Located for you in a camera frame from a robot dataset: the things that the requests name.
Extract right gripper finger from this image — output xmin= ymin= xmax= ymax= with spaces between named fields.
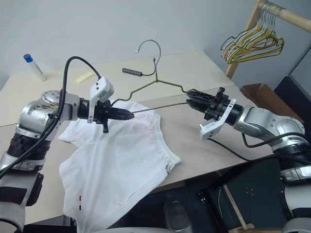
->
xmin=186 ymin=98 xmax=209 ymax=113
xmin=188 ymin=89 xmax=216 ymax=102

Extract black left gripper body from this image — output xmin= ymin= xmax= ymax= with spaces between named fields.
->
xmin=93 ymin=100 xmax=113 ymax=133

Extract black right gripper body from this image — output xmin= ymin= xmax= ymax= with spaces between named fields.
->
xmin=204 ymin=87 xmax=231 ymax=121

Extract olive wire hanger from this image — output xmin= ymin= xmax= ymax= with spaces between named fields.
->
xmin=110 ymin=39 xmax=195 ymax=116

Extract white shorts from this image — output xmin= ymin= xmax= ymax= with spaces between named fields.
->
xmin=57 ymin=101 xmax=182 ymax=230

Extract yellow sticky note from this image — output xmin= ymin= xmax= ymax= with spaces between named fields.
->
xmin=73 ymin=72 xmax=94 ymax=85

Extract brown cardboard box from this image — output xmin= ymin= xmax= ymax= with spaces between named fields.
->
xmin=240 ymin=83 xmax=304 ymax=124

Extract bunch of hangers on rack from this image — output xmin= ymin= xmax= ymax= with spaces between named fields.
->
xmin=228 ymin=4 xmax=282 ymax=64

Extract black cabinet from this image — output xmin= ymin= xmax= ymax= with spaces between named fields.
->
xmin=274 ymin=75 xmax=311 ymax=127

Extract white tube with blue cap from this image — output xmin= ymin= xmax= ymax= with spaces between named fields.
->
xmin=23 ymin=53 xmax=47 ymax=82

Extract black case under table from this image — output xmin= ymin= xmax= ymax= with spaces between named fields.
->
xmin=145 ymin=157 xmax=289 ymax=233

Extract wooden stick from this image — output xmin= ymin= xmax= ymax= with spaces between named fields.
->
xmin=223 ymin=183 xmax=254 ymax=231

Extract wooden clothes rack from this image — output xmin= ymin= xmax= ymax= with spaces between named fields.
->
xmin=225 ymin=0 xmax=311 ymax=80

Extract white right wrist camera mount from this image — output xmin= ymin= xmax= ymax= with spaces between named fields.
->
xmin=199 ymin=99 xmax=238 ymax=140

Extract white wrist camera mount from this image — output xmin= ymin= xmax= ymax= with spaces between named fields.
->
xmin=199 ymin=99 xmax=238 ymax=140
xmin=87 ymin=76 xmax=115 ymax=124

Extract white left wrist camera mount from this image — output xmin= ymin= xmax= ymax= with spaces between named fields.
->
xmin=87 ymin=76 xmax=115 ymax=124

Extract grey usb hub with cable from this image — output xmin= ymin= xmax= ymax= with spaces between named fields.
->
xmin=121 ymin=57 xmax=157 ymax=77

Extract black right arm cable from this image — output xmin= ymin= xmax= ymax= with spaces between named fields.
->
xmin=207 ymin=132 xmax=311 ymax=163

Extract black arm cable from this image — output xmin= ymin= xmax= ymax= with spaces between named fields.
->
xmin=0 ymin=56 xmax=104 ymax=182
xmin=207 ymin=132 xmax=311 ymax=163

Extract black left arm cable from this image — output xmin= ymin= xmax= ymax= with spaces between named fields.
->
xmin=0 ymin=56 xmax=104 ymax=182

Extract yellow wire hanger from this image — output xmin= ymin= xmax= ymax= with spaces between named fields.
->
xmin=222 ymin=3 xmax=274 ymax=60

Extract white wire hanger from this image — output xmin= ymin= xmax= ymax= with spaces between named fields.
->
xmin=225 ymin=4 xmax=277 ymax=63
xmin=220 ymin=1 xmax=270 ymax=53
xmin=233 ymin=6 xmax=285 ymax=65

